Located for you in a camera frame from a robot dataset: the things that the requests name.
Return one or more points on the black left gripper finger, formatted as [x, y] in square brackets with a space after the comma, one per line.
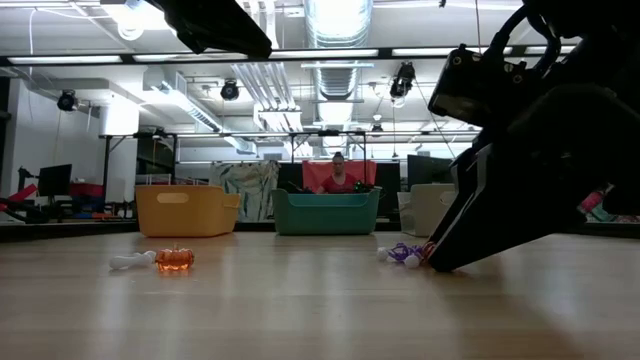
[235, 35]

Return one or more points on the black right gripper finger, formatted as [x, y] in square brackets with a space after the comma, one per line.
[515, 210]
[465, 180]

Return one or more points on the purple plastic spider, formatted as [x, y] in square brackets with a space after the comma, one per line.
[405, 250]

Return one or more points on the black computer monitor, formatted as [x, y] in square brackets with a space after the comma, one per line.
[389, 175]
[427, 170]
[290, 177]
[55, 180]

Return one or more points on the white plastic bin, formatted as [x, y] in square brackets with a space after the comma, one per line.
[425, 215]

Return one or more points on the black ceiling spotlight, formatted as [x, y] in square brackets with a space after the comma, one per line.
[230, 91]
[67, 101]
[402, 82]

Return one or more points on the colourful patchwork quilt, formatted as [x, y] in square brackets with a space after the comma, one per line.
[595, 202]

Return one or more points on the black overhead beam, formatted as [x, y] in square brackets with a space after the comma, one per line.
[127, 57]

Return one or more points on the person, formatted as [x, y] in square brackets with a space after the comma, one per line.
[337, 184]

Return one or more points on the teal plastic bin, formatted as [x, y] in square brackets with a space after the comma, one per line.
[325, 220]

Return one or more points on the red hanging cloth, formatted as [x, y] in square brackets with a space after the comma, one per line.
[312, 172]

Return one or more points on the floral hanging cloth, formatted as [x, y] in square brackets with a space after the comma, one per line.
[250, 187]

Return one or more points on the orange plastic bin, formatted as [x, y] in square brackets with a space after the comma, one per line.
[185, 215]

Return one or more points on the red storage box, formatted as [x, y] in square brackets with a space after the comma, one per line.
[87, 190]

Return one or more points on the red slanted bar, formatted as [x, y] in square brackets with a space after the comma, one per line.
[22, 192]

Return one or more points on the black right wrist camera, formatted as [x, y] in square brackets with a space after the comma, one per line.
[475, 85]

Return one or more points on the silver ceiling duct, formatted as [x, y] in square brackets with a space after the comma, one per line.
[337, 80]

